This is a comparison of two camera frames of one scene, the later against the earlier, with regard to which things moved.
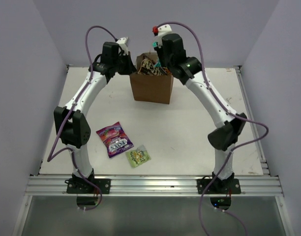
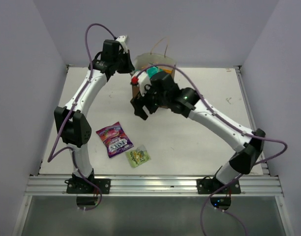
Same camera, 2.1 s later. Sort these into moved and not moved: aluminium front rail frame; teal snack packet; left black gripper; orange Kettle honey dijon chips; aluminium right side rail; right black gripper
Moved: right black gripper; teal snack packet
Not moved: orange Kettle honey dijon chips; aluminium front rail frame; aluminium right side rail; left black gripper
